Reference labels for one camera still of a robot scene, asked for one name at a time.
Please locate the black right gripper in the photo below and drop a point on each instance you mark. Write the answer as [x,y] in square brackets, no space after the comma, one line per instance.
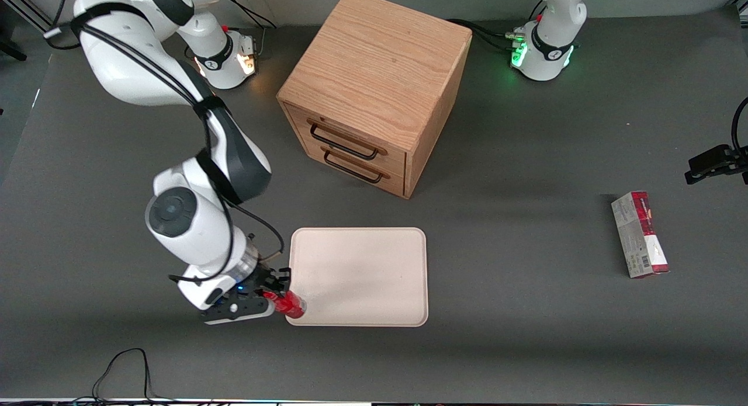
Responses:
[264,279]

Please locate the beige plastic tray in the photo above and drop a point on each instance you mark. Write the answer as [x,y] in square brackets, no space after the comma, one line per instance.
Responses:
[362,271]

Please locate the red coke bottle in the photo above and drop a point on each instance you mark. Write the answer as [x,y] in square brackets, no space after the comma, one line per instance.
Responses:
[292,305]

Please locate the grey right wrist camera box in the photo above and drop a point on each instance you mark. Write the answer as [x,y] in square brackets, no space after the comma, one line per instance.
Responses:
[236,311]

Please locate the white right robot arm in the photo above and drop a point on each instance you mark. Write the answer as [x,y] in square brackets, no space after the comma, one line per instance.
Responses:
[193,219]

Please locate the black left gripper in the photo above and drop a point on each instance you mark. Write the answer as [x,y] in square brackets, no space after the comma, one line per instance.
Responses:
[714,162]

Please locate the red and grey carton box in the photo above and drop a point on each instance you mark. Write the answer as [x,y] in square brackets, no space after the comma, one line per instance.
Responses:
[640,235]

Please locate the wooden drawer cabinet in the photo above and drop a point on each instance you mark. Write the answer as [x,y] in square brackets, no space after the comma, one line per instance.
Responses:
[380,61]

